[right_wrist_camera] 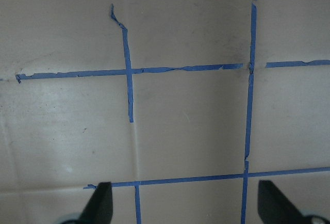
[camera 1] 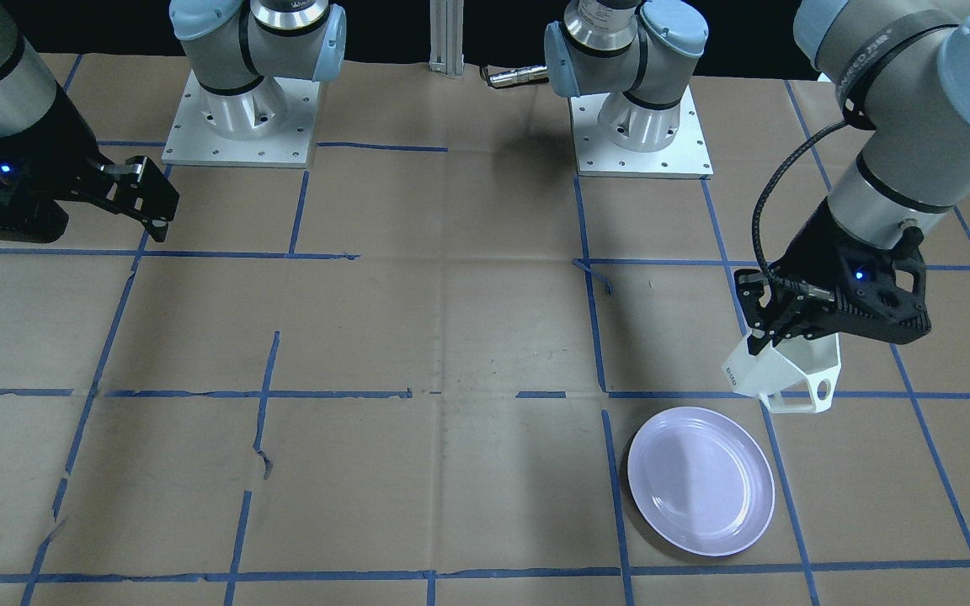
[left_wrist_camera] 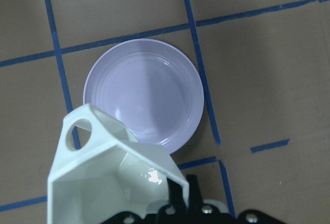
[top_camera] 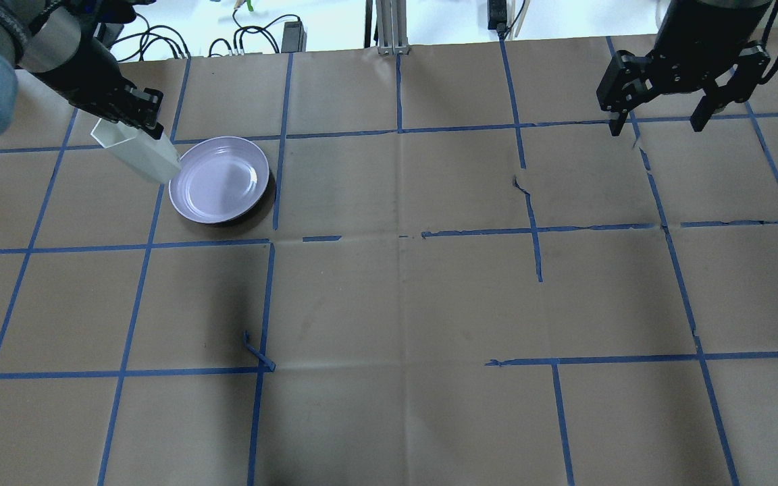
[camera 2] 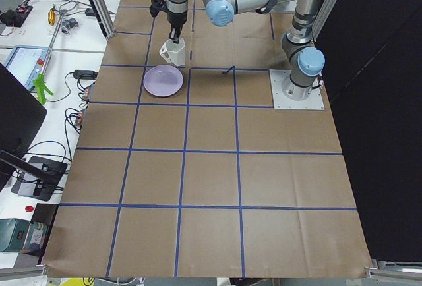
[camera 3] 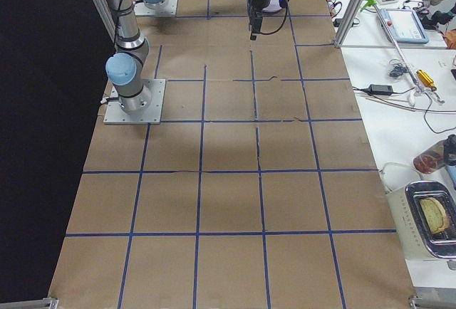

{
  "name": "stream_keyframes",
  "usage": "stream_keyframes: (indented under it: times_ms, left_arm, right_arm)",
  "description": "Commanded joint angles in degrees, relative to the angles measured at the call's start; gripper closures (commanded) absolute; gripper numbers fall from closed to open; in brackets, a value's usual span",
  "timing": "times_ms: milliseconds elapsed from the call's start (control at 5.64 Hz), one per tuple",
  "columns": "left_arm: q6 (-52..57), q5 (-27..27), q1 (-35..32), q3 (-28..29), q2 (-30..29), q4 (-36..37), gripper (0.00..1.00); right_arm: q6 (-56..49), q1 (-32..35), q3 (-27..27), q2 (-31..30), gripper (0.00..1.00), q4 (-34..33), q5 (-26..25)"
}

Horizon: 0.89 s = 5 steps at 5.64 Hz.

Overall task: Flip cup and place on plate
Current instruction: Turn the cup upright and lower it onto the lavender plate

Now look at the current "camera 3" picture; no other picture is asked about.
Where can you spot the red patterned bottle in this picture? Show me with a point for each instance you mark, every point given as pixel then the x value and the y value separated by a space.
pixel 439 155

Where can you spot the lilac plate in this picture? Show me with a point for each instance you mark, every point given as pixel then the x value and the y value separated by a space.
pixel 275 6

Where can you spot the brown paper table cover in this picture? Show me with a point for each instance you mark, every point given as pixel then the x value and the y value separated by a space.
pixel 257 190

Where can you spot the cream toaster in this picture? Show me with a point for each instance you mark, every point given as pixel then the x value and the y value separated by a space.
pixel 417 241

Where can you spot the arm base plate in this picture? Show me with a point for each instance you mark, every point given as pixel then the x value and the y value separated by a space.
pixel 167 8
pixel 145 108

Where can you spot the aluminium frame post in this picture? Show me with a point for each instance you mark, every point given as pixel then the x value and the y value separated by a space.
pixel 347 22

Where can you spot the yellow tool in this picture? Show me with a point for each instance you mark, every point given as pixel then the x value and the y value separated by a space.
pixel 426 80

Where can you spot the long grabber stick green tip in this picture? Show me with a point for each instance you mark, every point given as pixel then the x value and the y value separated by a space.
pixel 392 38

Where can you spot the blue teach pendant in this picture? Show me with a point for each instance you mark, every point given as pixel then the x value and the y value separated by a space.
pixel 404 26

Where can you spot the toast slice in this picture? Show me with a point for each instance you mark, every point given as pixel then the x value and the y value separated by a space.
pixel 435 215

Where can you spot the black power adapter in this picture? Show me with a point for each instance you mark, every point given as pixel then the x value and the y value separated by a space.
pixel 386 90

